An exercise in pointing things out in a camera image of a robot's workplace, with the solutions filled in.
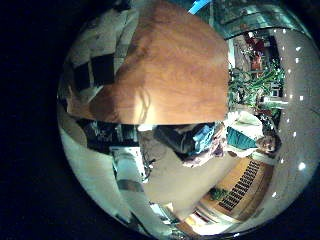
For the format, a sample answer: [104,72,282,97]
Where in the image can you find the white knit garment black patches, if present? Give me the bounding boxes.
[64,6,141,104]

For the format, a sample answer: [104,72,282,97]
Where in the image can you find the pile of colourful clothes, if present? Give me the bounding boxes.
[153,122,228,168]

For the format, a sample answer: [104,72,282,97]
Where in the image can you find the small green potted plant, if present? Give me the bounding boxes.
[208,187,230,202]

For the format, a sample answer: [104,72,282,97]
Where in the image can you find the large green leafy plants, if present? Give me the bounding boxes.
[228,62,287,112]

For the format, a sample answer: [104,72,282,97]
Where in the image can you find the wooden cabinet with grille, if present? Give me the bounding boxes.
[196,156,278,223]

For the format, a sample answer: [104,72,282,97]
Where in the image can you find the red flowers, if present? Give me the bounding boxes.
[245,35,268,69]

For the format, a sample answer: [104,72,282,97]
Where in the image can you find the curved glass partition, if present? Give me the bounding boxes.
[199,0,309,39]

